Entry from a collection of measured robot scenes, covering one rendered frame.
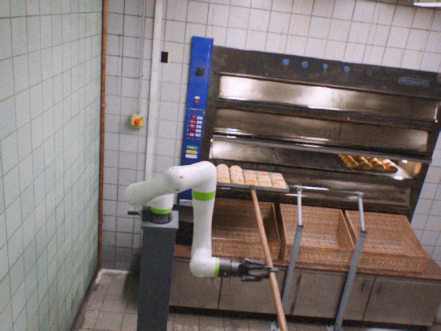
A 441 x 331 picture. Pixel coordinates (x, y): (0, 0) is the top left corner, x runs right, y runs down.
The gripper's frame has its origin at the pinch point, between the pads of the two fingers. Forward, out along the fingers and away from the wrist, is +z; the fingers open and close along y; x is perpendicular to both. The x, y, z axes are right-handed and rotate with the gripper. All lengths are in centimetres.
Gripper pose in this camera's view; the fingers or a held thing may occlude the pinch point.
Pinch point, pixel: (270, 272)
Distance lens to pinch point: 214.6
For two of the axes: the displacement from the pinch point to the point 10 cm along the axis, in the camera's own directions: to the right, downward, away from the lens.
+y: -1.3, 9.3, 3.5
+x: 0.2, 3.6, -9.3
